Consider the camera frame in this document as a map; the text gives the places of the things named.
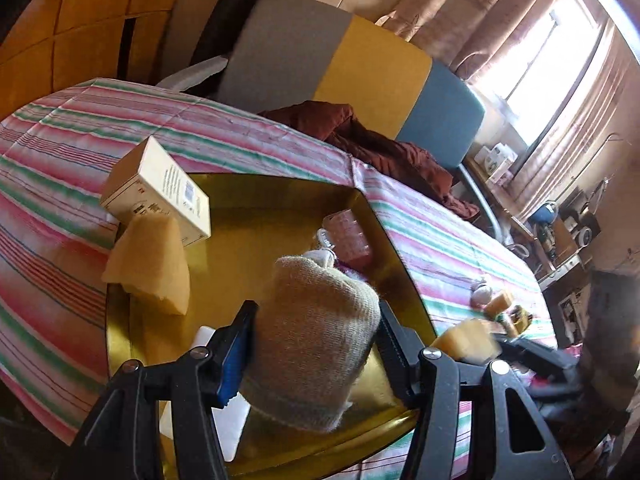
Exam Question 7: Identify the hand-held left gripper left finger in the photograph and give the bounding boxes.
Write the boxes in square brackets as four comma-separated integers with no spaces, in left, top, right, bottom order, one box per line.
[65,301,258,480]

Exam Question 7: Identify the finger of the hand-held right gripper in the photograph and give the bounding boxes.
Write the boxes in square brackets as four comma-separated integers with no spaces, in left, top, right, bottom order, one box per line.
[494,337,583,378]

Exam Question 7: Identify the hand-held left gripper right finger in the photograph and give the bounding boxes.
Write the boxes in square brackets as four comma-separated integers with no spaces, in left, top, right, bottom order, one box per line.
[375,301,573,480]

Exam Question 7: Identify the white foam block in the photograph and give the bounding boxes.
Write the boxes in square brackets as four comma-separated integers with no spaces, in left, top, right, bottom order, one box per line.
[160,326,253,462]

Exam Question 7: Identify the grey knit beanie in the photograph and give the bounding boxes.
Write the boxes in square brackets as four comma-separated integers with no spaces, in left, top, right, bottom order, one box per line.
[240,256,382,433]

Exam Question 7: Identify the gold metal tin tray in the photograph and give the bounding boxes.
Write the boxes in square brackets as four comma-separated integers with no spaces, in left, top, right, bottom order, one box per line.
[105,172,438,480]

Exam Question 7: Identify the pink clear plastic box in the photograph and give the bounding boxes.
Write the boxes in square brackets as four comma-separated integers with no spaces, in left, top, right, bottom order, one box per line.
[322,209,373,268]

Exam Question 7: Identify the large yellow sponge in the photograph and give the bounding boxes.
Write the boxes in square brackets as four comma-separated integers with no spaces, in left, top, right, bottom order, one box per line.
[101,214,191,316]

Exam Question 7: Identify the beige cardboard box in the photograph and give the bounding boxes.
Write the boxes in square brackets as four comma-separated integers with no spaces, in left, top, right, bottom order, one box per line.
[99,136,212,250]

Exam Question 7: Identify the black stereo set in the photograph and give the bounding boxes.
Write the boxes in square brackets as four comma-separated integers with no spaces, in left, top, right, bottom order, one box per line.
[560,190,602,242]

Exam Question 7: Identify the wooden side desk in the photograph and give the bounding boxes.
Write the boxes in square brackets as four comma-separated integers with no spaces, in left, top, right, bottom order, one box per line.
[462,155,588,288]

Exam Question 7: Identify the blue round container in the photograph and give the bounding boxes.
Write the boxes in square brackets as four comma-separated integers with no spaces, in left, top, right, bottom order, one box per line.
[530,202,559,227]

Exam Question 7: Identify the maroon cloth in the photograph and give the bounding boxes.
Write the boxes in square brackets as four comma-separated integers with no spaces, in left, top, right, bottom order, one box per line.
[257,101,481,220]

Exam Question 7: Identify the white boxes on desk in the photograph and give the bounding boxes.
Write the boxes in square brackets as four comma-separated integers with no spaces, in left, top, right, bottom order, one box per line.
[472,142,518,183]

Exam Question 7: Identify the pink patterned curtain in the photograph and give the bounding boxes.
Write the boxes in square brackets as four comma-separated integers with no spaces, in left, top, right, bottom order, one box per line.
[375,0,576,81]
[510,20,637,221]

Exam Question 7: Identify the striped tablecloth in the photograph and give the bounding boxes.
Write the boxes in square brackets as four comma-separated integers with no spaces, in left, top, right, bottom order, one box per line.
[0,77,558,480]

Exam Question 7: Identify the grey yellow blue chair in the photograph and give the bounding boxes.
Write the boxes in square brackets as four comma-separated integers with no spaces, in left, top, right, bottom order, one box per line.
[155,0,511,241]

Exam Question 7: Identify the black rolled mat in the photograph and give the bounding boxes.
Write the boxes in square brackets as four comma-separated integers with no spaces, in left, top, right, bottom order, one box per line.
[192,0,275,68]

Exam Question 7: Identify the wooden wardrobe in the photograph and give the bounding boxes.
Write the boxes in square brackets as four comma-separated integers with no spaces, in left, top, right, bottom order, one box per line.
[0,0,193,121]

